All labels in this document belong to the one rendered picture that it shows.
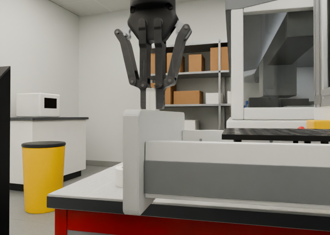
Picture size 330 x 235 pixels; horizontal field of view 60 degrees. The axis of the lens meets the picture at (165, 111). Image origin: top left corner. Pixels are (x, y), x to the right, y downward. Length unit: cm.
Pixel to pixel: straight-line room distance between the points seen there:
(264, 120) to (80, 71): 473
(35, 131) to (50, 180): 95
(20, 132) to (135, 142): 359
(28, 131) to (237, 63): 297
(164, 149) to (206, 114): 435
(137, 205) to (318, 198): 17
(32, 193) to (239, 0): 247
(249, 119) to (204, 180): 94
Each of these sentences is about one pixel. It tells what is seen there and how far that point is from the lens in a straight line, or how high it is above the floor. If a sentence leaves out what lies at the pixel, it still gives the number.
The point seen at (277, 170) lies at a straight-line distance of 30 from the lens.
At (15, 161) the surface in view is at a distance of 394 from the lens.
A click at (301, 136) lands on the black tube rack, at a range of 34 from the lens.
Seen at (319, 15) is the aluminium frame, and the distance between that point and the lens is 91.
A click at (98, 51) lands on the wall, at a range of 551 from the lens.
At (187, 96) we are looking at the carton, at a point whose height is 120.
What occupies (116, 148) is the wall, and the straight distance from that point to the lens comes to 523.
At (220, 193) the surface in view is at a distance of 30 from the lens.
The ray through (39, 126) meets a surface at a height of 79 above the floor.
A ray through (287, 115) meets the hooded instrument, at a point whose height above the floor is 92.
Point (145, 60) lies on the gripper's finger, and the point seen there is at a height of 101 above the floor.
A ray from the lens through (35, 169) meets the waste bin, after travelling 297.
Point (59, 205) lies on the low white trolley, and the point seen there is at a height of 74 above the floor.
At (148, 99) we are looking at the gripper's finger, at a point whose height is 95.
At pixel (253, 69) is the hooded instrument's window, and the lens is 126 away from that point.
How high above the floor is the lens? 92
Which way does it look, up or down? 1 degrees up
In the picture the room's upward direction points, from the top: straight up
